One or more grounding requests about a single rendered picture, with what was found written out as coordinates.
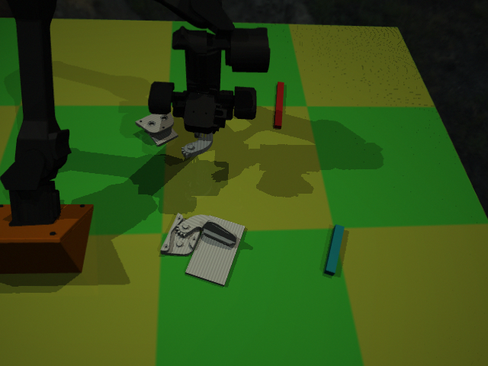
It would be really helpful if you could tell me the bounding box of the teal rectangular bar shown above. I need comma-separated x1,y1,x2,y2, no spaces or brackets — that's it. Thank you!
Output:
324,224,345,276

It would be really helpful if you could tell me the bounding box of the dark red long bar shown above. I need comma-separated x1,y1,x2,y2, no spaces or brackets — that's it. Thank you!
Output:
274,82,284,129

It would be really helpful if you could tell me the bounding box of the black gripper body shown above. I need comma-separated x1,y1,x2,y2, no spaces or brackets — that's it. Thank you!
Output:
148,70,257,120

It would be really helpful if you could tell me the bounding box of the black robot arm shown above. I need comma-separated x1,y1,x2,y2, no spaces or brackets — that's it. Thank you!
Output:
0,0,270,226

